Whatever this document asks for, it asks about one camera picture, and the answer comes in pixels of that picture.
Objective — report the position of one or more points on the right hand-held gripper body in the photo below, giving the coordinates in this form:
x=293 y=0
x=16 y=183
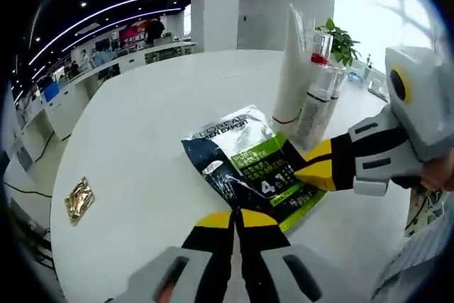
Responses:
x=429 y=104

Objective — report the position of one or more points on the blue box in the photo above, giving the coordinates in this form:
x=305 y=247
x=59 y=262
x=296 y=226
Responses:
x=51 y=92

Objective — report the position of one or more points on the person's right hand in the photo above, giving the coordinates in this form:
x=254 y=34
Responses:
x=438 y=175

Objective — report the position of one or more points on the person's striped shirt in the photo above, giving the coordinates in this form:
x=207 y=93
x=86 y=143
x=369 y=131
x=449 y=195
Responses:
x=418 y=264

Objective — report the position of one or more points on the pale blue plastic item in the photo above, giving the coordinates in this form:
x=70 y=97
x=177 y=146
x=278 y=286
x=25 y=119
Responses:
x=355 y=77

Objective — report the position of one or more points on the green black skincare sachet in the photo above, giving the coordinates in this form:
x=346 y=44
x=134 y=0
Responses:
x=227 y=161

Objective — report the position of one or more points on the gold foil skincare sachet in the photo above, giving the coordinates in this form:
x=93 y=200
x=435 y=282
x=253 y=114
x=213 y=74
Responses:
x=79 y=200

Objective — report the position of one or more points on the pink screen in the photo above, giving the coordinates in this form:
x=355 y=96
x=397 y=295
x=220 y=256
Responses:
x=132 y=31

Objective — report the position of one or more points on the red collared white skincare bottle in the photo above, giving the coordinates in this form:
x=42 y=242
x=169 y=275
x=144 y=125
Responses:
x=321 y=47

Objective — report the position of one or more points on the large white skincare tube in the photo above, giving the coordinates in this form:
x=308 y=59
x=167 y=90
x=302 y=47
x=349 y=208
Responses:
x=289 y=79

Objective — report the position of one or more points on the long white counter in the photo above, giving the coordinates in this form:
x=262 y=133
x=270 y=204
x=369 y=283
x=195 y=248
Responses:
x=64 y=104

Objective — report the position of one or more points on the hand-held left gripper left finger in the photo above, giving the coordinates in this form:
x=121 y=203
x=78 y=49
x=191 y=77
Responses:
x=209 y=264

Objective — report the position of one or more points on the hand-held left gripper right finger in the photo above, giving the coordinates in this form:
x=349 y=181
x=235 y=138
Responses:
x=269 y=264

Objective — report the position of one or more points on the potted green plant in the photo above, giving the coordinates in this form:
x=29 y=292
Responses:
x=340 y=40

